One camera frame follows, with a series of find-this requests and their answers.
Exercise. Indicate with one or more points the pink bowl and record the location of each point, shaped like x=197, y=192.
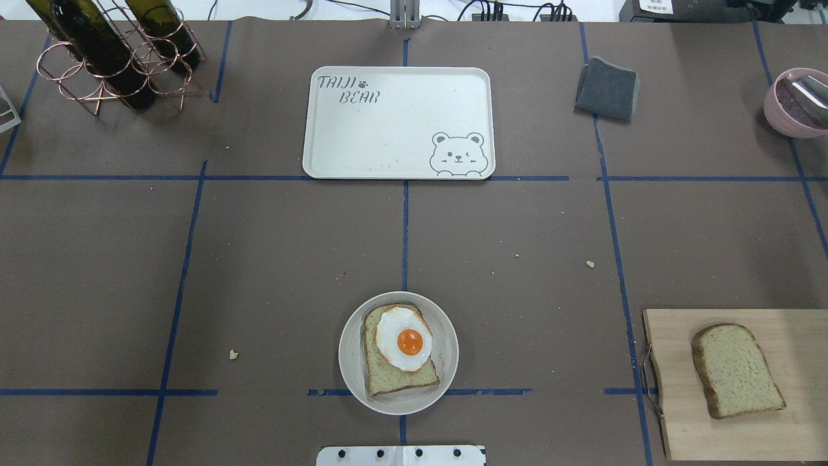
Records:
x=784, y=114

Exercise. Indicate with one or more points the metal scoop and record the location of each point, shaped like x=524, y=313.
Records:
x=810, y=96

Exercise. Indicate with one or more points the fried egg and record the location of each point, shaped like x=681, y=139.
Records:
x=403, y=338

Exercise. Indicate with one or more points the white camera pole base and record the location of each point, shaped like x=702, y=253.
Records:
x=403, y=455

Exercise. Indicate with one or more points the bread slice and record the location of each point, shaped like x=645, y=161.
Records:
x=734, y=372
x=382, y=377

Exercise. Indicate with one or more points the aluminium frame post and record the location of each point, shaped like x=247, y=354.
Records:
x=405, y=14

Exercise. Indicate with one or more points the white wire cup rack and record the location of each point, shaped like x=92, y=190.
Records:
x=10, y=117

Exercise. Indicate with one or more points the copper wire bottle rack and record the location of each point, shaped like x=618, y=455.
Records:
x=79, y=83

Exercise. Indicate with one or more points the white round plate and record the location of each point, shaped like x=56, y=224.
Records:
x=355, y=369

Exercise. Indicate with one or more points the grey folded cloth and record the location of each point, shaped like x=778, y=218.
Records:
x=607, y=89

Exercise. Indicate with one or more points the cream bear tray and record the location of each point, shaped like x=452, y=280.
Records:
x=399, y=122

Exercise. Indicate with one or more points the wooden cutting board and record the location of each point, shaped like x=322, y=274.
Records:
x=794, y=342

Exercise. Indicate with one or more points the dark green wine bottle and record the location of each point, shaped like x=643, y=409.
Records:
x=88, y=30
x=43, y=9
x=160, y=20

